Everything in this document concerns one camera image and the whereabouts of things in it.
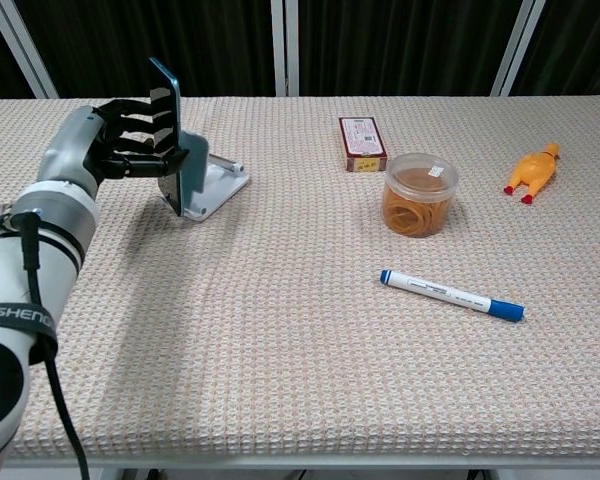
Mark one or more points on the red and white cardboard box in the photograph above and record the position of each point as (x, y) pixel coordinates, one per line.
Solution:
(361, 142)

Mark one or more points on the white metal frame post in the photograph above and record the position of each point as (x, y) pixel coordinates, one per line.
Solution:
(285, 47)
(22, 47)
(522, 47)

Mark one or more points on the black curtain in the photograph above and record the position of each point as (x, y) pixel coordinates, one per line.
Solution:
(405, 45)

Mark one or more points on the white folding phone stand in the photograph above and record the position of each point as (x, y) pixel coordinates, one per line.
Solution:
(210, 180)

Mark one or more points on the clear jar of rubber bands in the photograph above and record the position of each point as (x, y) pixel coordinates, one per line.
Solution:
(420, 197)

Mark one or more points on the yellow rubber chicken toy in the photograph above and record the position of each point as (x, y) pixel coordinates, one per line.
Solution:
(532, 172)

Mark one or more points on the beige waffle-weave tablecloth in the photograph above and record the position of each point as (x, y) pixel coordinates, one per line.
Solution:
(300, 325)

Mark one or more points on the black smartphone with blue edge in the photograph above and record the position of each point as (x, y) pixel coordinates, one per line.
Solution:
(167, 135)

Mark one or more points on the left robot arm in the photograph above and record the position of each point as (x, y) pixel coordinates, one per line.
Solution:
(10, 280)

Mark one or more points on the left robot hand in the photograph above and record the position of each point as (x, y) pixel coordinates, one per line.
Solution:
(107, 145)

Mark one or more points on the blue and white marker pen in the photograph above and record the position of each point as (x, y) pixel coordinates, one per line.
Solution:
(450, 295)

